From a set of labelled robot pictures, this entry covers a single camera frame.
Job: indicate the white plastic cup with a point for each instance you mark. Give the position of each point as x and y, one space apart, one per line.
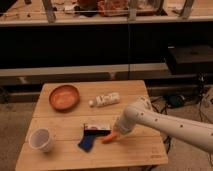
41 140

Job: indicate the black box on shelf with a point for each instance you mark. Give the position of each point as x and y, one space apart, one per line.
190 60

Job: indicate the brown ceramic bowl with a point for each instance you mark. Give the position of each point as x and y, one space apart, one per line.
64 97

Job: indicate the long wooden shelf bench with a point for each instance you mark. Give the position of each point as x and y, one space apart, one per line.
25 76

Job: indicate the orange pepper green stem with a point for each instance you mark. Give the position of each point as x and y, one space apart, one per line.
109 138

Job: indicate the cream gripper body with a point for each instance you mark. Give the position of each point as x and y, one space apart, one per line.
119 136

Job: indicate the white plastic bottle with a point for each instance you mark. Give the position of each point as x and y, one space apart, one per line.
105 100

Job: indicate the blue cloth piece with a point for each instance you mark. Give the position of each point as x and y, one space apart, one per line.
86 142

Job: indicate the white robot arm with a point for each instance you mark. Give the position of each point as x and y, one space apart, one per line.
139 112

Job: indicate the wooden table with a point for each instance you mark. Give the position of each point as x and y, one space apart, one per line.
144 146

